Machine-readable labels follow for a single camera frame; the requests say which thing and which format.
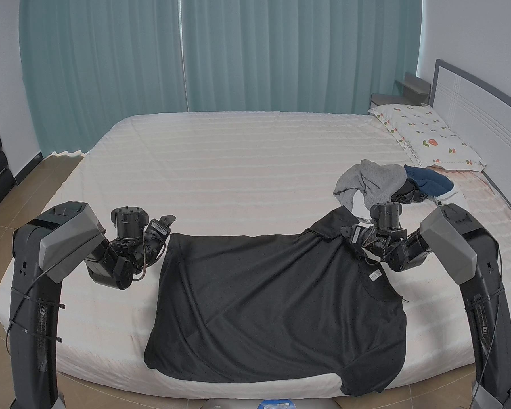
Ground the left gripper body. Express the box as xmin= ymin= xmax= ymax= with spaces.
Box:
xmin=131 ymin=218 xmax=172 ymax=268

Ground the black T-shirt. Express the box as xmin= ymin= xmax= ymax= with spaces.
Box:
xmin=144 ymin=206 xmax=409 ymax=398

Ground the white printed pillow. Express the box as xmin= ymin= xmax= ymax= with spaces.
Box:
xmin=367 ymin=104 xmax=486 ymax=172

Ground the bed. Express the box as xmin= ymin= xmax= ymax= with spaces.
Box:
xmin=0 ymin=58 xmax=511 ymax=393

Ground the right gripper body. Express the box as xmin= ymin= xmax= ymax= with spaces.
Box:
xmin=347 ymin=223 xmax=382 ymax=251

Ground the grey bedside table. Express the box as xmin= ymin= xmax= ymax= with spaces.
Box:
xmin=370 ymin=73 xmax=432 ymax=109

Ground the pile of clothes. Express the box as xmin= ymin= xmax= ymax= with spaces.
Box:
xmin=333 ymin=159 xmax=467 ymax=220

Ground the blue-green curtain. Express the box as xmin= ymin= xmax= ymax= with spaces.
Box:
xmin=181 ymin=0 xmax=423 ymax=114
xmin=20 ymin=0 xmax=185 ymax=156

